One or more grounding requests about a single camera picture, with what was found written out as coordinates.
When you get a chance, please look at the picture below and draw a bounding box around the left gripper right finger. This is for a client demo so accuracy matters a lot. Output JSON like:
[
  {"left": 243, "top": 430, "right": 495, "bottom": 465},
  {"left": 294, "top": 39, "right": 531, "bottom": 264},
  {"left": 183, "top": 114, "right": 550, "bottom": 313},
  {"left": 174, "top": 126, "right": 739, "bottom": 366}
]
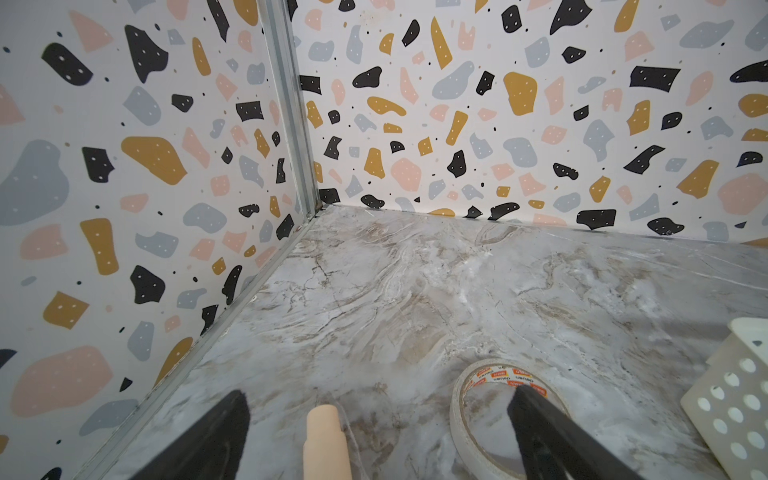
[{"left": 507, "top": 385, "right": 640, "bottom": 480}]

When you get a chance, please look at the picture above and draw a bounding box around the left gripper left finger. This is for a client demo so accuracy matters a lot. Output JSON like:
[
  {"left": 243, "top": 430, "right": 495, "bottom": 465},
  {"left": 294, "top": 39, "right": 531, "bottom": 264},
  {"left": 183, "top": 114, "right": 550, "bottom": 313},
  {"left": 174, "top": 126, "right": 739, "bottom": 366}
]
[{"left": 133, "top": 390, "right": 250, "bottom": 480}]

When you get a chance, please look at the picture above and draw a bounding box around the white perforated plastic bin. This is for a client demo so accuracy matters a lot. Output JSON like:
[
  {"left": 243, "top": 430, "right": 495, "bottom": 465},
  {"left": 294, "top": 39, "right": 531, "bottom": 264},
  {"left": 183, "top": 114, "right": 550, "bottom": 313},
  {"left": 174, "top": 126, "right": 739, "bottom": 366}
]
[{"left": 680, "top": 317, "right": 768, "bottom": 479}]

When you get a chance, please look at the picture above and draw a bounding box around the clear tape roll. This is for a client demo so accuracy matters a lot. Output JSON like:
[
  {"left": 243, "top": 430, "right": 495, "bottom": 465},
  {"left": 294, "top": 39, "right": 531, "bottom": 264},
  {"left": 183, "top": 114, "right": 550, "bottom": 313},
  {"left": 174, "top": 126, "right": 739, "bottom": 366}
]
[{"left": 449, "top": 358, "right": 571, "bottom": 480}]

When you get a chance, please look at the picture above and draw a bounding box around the beige cylindrical tube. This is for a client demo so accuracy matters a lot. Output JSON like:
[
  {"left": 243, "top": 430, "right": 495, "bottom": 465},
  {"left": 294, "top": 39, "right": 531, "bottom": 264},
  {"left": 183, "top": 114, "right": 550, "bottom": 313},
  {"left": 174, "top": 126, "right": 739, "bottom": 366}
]
[{"left": 303, "top": 404, "right": 353, "bottom": 480}]

